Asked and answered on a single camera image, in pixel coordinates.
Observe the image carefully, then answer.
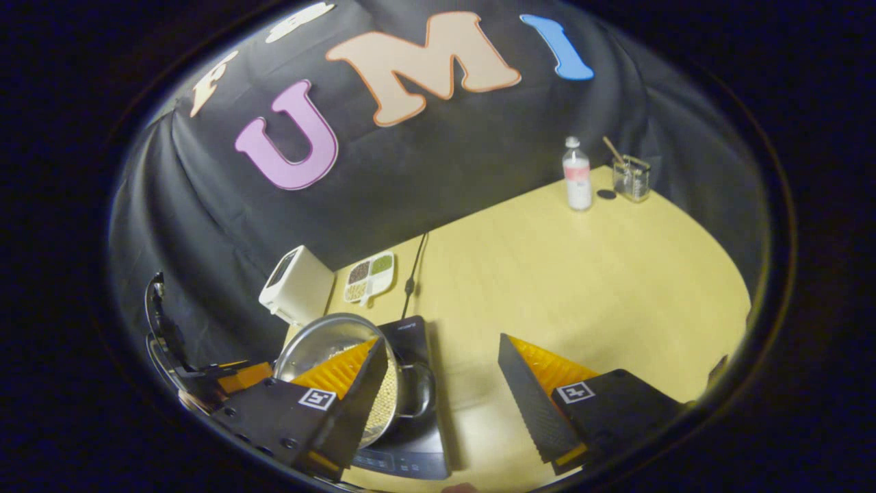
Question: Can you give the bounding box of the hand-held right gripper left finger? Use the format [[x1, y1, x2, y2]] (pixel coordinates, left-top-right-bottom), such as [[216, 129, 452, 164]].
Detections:
[[211, 337, 389, 481]]

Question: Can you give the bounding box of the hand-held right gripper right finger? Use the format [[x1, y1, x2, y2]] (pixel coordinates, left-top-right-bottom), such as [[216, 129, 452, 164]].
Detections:
[[498, 333, 685, 477]]

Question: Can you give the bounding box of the stainless steel pot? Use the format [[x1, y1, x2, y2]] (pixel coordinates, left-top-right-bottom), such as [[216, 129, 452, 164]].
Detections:
[[274, 313, 437, 449]]

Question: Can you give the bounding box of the black induction cooktop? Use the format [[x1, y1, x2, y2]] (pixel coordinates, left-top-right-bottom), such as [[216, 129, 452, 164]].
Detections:
[[342, 315, 452, 480]]

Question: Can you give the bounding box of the white toaster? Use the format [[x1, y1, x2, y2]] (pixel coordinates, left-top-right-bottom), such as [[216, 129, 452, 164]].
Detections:
[[259, 245, 336, 327]]

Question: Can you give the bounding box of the white divided dish with beans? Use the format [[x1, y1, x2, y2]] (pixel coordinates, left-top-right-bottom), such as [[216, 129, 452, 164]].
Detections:
[[344, 251, 396, 305]]

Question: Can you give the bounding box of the clear bottle with pink label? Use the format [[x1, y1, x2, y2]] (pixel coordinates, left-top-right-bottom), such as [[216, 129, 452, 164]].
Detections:
[[563, 136, 593, 212]]

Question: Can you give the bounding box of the clear glass holder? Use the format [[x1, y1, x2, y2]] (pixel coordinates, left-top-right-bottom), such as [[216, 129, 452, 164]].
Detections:
[[613, 155, 652, 203]]

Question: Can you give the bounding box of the black power cable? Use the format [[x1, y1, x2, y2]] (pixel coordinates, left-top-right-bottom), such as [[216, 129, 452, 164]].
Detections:
[[400, 231, 430, 319]]

